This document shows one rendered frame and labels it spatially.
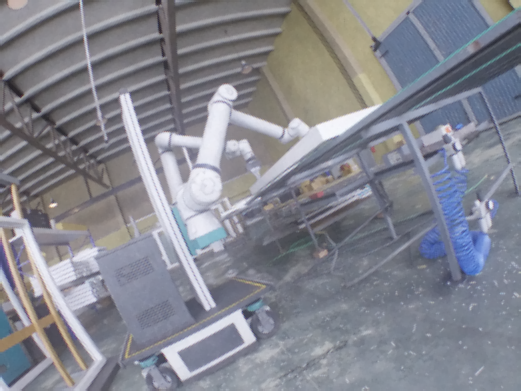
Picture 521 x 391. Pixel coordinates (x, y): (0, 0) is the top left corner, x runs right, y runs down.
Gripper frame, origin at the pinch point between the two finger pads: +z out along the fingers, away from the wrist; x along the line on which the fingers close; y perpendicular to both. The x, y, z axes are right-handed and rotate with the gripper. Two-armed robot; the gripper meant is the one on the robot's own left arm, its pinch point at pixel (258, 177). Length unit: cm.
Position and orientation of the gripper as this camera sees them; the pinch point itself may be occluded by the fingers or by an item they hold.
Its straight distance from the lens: 212.8
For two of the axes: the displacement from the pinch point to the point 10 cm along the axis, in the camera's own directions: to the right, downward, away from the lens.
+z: 4.2, 9.1, -0.4
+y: -2.3, 1.5, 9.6
